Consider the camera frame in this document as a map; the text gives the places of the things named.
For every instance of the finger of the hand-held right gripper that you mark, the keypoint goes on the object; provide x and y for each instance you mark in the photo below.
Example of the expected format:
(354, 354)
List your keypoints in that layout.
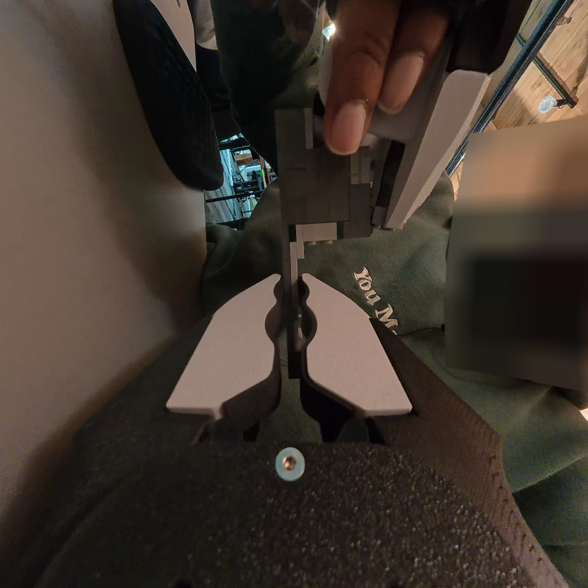
(441, 138)

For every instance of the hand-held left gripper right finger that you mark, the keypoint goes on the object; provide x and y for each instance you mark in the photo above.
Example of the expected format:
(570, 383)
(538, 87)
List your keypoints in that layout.
(358, 358)

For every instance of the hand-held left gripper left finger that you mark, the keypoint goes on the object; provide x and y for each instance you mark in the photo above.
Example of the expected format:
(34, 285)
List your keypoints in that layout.
(225, 358)

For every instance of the grey toy brick model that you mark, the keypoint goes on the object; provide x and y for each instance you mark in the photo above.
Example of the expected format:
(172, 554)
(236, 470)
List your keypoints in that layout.
(317, 183)

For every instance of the person's right hand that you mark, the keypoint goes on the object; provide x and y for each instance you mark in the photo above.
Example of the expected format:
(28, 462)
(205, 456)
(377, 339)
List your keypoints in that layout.
(363, 69)

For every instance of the person's green sweatshirt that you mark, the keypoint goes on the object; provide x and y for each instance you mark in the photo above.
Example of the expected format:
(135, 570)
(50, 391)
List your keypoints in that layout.
(390, 285)

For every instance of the black mesh pad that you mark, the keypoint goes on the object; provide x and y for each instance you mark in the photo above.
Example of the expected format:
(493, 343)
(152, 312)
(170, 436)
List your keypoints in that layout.
(174, 115)

